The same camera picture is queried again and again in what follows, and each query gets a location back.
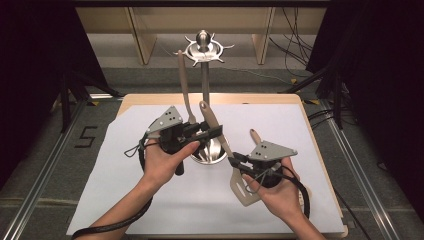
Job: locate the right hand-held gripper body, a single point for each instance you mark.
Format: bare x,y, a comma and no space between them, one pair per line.
270,151

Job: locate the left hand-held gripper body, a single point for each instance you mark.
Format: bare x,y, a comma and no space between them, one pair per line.
170,121

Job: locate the beige perforated skimmer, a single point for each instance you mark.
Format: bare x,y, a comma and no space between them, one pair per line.
255,136

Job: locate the beige slotted spatula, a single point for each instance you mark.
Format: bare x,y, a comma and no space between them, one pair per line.
245,190

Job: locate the steel utensil stand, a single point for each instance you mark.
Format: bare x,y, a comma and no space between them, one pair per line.
205,80

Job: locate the person's left hand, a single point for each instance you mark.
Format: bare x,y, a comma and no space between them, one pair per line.
160,166

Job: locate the person's right hand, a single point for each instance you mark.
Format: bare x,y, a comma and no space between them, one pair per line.
283,200

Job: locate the white paper sheet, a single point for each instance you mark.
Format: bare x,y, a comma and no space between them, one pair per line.
200,200

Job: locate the black metal stand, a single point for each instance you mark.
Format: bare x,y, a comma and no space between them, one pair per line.
65,103
338,100

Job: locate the beige wooden shelf unit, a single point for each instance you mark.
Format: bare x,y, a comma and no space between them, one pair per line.
233,20

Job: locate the black curtain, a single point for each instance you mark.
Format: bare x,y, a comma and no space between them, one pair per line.
386,83
33,66

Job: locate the aluminium floor rail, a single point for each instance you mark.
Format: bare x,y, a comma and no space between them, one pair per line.
356,166
43,173

